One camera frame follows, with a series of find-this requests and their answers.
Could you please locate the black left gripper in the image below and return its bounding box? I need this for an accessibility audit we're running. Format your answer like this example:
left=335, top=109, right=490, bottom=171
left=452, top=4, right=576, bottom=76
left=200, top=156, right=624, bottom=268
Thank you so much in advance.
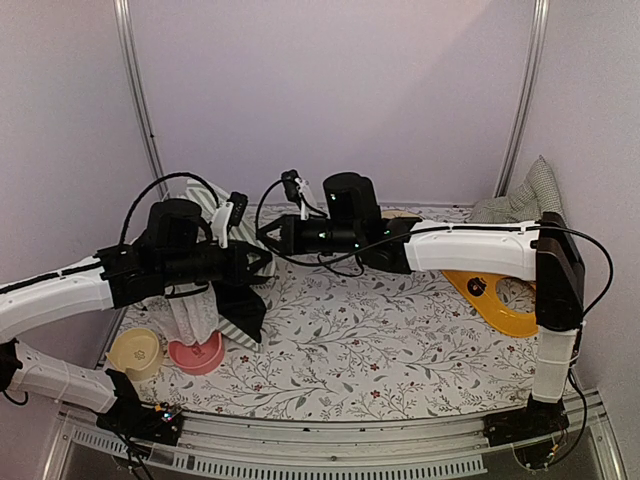
left=160, top=238, right=271, bottom=286

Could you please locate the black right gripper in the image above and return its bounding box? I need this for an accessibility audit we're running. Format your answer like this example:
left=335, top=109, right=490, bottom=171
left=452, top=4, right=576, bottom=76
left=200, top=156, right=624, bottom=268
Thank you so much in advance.
left=254, top=216, right=360, bottom=258

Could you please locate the green striped pet tent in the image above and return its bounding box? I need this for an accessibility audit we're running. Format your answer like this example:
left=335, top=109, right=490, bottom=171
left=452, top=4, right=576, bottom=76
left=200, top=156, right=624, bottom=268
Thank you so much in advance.
left=141, top=180, right=276, bottom=352

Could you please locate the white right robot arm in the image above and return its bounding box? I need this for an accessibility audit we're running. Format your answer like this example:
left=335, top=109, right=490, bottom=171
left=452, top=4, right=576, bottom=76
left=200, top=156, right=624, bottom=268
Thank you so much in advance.
left=255, top=170, right=585, bottom=436

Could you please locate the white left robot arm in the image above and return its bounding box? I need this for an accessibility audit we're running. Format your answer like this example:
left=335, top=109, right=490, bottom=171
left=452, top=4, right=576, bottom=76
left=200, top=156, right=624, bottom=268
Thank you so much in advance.
left=1, top=199, right=272, bottom=434

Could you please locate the cream pet bowl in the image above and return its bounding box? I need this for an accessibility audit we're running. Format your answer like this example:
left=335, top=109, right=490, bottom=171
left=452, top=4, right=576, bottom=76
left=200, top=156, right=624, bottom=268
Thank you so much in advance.
left=106, top=328, right=164, bottom=382

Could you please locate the pink pet bowl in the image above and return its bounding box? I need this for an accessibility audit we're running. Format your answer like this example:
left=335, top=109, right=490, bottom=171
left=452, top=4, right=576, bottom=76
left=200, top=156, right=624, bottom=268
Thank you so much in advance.
left=168, top=331, right=225, bottom=376

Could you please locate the yellow double pet bowl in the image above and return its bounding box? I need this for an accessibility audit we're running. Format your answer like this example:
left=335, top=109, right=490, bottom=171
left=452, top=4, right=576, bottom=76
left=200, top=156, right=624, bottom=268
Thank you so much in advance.
left=442, top=270, right=538, bottom=338

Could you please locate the round wooden floral plate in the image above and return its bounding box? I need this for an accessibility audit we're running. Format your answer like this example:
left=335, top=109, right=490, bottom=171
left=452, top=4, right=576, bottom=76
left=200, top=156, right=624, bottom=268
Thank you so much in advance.
left=381, top=209, right=423, bottom=221

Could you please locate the floral table mat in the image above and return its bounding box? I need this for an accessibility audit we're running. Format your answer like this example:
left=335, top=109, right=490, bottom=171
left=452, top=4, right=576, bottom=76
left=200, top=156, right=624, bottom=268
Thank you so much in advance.
left=136, top=260, right=537, bottom=422

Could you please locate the green checked cushion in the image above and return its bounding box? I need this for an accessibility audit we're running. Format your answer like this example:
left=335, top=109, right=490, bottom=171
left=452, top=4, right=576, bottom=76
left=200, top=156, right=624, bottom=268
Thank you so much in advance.
left=467, top=156, right=565, bottom=224

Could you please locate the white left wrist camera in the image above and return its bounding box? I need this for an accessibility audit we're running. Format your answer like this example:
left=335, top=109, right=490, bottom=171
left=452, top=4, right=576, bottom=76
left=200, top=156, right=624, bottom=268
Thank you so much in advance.
left=211, top=191, right=251, bottom=249

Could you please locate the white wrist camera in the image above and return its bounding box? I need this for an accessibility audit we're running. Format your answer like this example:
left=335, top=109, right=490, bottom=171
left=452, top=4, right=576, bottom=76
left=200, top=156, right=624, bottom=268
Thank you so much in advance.
left=211, top=191, right=251, bottom=249
left=281, top=169, right=316, bottom=212

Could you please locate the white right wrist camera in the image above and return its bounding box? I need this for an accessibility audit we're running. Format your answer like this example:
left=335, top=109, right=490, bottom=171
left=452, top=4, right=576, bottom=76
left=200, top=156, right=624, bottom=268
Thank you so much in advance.
left=281, top=169, right=316, bottom=212

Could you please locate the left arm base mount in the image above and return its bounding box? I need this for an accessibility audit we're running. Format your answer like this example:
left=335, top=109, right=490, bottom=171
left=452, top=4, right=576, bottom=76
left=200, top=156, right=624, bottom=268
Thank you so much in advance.
left=96, top=388, right=184, bottom=446

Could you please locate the front aluminium rail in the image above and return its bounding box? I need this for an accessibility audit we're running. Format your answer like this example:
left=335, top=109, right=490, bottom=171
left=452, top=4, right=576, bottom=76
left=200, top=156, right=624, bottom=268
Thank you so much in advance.
left=43, top=390, right=632, bottom=479

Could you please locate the aluminium frame post right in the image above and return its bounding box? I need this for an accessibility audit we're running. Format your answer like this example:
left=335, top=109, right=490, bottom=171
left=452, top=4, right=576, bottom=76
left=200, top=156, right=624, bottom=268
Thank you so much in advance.
left=493, top=0, right=550, bottom=197

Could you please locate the aluminium frame post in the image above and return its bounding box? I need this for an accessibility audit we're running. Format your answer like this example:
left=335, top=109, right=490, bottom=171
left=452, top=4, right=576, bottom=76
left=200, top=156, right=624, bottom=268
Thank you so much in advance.
left=113, top=0, right=165, bottom=180
left=493, top=0, right=550, bottom=197

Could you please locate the aluminium frame post left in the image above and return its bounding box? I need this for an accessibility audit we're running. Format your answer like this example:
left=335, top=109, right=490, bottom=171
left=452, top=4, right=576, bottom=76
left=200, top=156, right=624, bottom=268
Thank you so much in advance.
left=113, top=0, right=165, bottom=180

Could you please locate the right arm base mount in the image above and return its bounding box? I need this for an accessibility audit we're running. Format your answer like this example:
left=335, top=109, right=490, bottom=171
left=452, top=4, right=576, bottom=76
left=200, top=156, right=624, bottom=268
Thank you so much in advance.
left=483, top=402, right=569, bottom=447

